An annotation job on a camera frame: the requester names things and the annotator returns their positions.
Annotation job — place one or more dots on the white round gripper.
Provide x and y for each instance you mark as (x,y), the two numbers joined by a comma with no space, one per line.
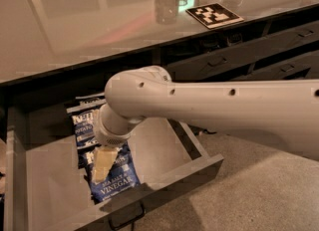
(107,137)

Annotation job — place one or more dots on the blue kettle chip bag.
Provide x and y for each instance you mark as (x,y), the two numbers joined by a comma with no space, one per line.
(121,177)
(89,98)
(82,116)

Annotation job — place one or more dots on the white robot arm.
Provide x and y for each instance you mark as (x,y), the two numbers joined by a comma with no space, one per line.
(281,114)

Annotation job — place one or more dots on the open grey top drawer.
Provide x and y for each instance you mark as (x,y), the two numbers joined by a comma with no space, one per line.
(45,188)

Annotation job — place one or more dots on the grey middle right drawer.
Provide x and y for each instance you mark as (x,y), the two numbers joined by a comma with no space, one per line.
(303,66)

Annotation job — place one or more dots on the grey upper right drawer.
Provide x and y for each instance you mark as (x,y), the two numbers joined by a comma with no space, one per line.
(242,59)

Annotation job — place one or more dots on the black white fiducial marker tile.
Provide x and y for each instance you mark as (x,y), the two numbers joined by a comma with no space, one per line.
(213,15)

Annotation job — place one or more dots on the black drawer pull handle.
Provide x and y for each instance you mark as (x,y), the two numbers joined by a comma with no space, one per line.
(126,216)

